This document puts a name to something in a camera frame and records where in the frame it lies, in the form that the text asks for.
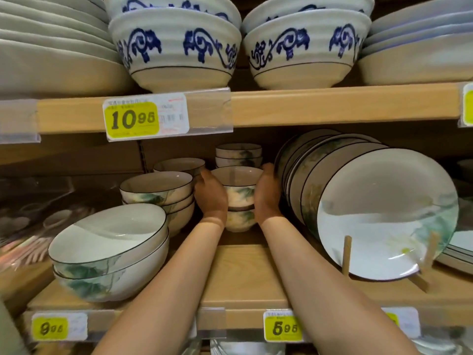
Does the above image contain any wooden plate rack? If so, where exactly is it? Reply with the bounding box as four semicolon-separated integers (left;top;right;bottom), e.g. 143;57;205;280
341;232;440;292

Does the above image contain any medium floral bowls stack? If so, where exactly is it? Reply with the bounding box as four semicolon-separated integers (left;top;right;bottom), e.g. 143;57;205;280
166;201;196;238

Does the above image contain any stack of large white dishes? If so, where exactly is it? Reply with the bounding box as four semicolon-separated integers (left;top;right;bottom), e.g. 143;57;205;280
0;0;134;97

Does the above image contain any yellow price tag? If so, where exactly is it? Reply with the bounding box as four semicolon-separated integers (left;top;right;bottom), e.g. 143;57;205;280
382;307;421;339
102;93;190;142
263;310;304;343
462;83;473;127
31;312;88;342

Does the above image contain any person's left forearm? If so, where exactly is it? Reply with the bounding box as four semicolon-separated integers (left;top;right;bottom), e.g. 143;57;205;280
92;217;226;355

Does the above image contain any row of black-rimmed floral plates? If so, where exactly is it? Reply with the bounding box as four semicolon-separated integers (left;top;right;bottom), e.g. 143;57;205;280
274;129;460;282

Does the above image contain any person's left hand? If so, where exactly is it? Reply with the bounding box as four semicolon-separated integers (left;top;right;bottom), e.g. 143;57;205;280
194;169;229;226

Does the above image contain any bundle of pink ceramic spoons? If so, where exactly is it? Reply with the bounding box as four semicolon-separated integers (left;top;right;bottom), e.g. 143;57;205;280
0;209;93;270

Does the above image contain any person's right forearm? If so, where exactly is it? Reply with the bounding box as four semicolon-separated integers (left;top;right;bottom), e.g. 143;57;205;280
260;217;420;355

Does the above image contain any blue patterned white bowl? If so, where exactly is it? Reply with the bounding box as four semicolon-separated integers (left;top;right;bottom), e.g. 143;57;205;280
243;9;372;90
108;7;243;94
241;0;376;34
103;0;242;30

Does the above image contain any person's right hand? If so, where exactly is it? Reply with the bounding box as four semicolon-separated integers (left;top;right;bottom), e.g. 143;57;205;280
254;163;283;226

